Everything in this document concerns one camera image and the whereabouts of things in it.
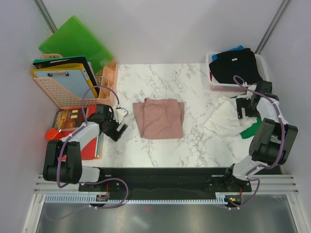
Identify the pink file rack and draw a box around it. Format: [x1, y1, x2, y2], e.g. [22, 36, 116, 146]
[33, 52, 106, 110]

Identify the pink t shirt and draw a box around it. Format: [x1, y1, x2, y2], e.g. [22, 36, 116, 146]
[133, 98, 185, 140]

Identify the yellow folder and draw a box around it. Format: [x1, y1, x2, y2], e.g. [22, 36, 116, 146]
[31, 63, 96, 88]

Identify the aluminium frame rail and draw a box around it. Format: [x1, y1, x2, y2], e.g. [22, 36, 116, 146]
[34, 175, 298, 194]

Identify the white laundry basket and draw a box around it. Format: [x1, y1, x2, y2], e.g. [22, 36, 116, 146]
[206, 51, 270, 92]

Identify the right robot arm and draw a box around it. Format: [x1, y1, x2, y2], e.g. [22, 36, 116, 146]
[222, 81, 298, 191]

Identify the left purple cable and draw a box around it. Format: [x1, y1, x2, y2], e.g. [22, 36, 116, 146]
[56, 85, 129, 209]

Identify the red folder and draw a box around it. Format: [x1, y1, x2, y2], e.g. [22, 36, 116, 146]
[62, 107, 98, 160]

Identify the blue clipboard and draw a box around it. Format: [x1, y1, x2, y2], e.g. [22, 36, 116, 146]
[34, 69, 90, 98]

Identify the orange desk organizer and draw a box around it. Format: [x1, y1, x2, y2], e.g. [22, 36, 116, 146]
[95, 61, 118, 106]

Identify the red cube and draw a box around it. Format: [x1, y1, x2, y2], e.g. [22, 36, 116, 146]
[45, 128, 64, 140]

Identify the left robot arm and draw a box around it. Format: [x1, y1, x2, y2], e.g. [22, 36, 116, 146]
[43, 104, 128, 191]

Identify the white cable duct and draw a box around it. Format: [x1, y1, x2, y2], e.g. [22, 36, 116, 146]
[44, 193, 229, 205]

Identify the black t shirt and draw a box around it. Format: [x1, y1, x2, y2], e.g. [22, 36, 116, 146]
[209, 48, 262, 84]

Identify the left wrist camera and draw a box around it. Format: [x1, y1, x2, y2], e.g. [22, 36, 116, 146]
[114, 107, 128, 123]

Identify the brown book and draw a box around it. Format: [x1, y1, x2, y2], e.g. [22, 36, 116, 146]
[52, 108, 85, 131]

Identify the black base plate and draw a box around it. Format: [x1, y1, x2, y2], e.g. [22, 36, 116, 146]
[77, 166, 282, 201]

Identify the white t shirt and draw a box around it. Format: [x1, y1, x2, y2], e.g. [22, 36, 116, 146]
[203, 96, 257, 137]

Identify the black folder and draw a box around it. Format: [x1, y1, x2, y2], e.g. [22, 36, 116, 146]
[33, 56, 97, 85]

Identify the green t shirt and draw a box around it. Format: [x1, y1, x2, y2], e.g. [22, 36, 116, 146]
[240, 117, 262, 139]

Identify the teal folder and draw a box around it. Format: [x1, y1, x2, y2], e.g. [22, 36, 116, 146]
[95, 106, 106, 158]

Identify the green plastic folder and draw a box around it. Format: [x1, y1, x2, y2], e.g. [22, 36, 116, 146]
[39, 16, 114, 73]

